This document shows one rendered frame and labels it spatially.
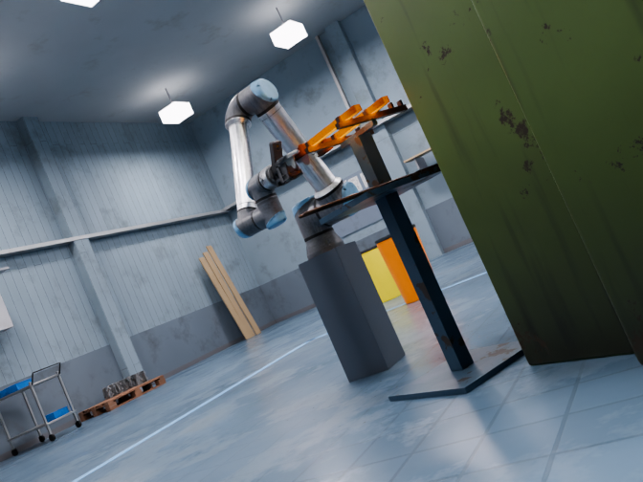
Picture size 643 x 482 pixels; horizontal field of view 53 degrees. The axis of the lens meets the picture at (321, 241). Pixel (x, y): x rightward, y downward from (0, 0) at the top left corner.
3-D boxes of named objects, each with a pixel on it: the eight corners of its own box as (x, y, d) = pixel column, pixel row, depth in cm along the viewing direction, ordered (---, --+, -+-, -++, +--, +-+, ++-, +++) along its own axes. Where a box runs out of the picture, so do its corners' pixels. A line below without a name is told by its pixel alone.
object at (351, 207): (321, 225, 228) (319, 220, 228) (400, 194, 250) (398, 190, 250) (367, 197, 203) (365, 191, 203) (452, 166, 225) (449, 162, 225)
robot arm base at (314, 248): (301, 263, 304) (293, 244, 305) (320, 256, 321) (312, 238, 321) (333, 248, 295) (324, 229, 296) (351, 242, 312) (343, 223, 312)
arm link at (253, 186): (267, 199, 265) (256, 177, 266) (283, 188, 256) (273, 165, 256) (249, 205, 259) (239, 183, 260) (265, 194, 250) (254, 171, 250)
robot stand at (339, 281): (348, 383, 301) (298, 265, 304) (367, 367, 320) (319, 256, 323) (388, 369, 290) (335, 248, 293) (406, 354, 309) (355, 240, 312)
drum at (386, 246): (412, 298, 585) (385, 237, 589) (449, 284, 566) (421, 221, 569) (395, 309, 551) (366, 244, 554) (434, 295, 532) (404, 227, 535)
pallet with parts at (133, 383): (135, 395, 1018) (127, 376, 1019) (167, 382, 980) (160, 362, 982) (78, 423, 921) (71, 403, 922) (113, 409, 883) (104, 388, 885)
